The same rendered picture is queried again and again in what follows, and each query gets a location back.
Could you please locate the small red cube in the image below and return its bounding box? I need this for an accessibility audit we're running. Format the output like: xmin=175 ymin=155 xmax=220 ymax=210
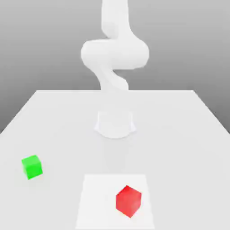
xmin=115 ymin=185 xmax=142 ymax=219

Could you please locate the small green cube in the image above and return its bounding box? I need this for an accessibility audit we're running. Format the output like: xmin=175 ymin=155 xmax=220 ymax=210
xmin=21 ymin=155 xmax=44 ymax=180

